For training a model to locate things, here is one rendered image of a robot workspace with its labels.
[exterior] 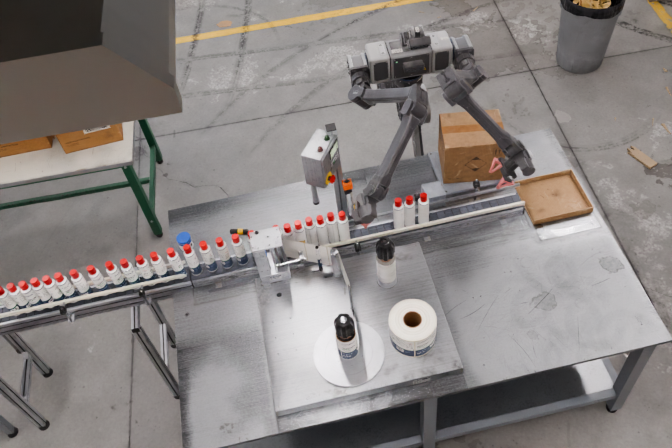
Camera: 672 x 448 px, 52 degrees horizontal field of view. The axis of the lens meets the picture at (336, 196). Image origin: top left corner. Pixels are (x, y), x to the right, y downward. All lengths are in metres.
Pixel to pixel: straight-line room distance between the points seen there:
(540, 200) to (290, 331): 1.41
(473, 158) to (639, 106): 2.18
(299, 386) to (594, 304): 1.35
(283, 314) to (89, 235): 2.11
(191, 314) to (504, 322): 1.43
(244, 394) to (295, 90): 2.96
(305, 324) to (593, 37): 3.19
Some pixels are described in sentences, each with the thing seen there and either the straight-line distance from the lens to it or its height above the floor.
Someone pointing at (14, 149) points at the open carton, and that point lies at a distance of 4.50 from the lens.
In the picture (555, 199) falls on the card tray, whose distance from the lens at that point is 3.64.
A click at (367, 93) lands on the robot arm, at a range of 3.15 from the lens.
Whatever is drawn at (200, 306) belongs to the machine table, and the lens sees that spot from 3.37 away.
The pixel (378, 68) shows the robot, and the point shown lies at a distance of 3.31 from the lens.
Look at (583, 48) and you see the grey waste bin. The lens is 5.46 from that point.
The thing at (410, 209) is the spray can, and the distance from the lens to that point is 3.29.
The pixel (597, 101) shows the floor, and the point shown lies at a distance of 5.42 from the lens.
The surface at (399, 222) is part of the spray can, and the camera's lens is 3.34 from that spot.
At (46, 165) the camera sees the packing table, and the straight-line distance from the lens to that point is 4.36.
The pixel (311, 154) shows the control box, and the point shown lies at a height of 1.48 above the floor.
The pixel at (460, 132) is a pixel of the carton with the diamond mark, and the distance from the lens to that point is 3.49.
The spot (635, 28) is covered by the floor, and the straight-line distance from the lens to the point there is 6.14.
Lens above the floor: 3.61
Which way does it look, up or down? 50 degrees down
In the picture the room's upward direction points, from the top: 8 degrees counter-clockwise
